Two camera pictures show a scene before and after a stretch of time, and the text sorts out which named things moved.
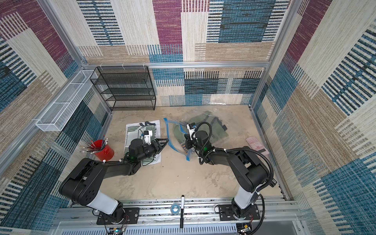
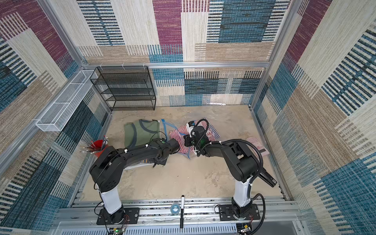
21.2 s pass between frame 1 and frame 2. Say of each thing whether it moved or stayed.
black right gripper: stayed
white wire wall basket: stayed
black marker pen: stayed
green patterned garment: moved
